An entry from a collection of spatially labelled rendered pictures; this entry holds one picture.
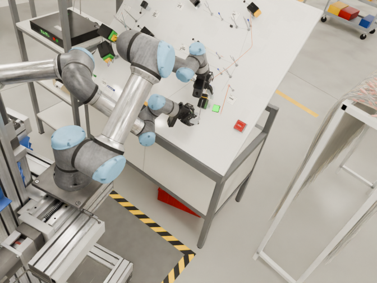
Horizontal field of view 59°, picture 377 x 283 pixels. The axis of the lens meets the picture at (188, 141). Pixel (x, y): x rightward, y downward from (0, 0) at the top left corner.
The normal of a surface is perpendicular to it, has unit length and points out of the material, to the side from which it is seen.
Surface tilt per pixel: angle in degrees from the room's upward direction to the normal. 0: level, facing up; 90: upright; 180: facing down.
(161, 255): 0
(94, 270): 0
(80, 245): 0
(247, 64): 47
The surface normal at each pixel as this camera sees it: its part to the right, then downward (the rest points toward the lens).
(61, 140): 0.03, -0.76
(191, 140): -0.34, -0.13
